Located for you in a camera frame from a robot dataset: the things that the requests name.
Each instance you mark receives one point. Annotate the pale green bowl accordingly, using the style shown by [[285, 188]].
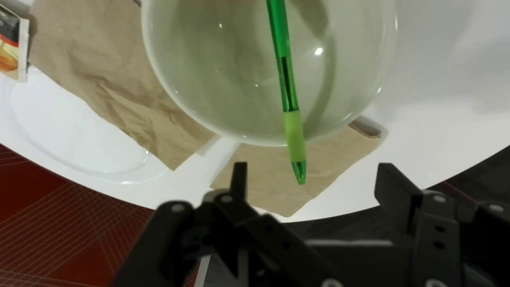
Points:
[[223, 71]]

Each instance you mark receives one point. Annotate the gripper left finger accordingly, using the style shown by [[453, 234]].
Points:
[[223, 223]]

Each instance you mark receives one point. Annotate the green pen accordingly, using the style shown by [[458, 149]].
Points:
[[287, 79]]

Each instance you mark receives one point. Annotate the brown paper napkin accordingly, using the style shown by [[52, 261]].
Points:
[[103, 75], [271, 179]]

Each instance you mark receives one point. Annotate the printed paper packet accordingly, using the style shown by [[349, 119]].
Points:
[[12, 44]]

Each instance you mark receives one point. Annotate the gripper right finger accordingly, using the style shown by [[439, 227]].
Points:
[[434, 231]]

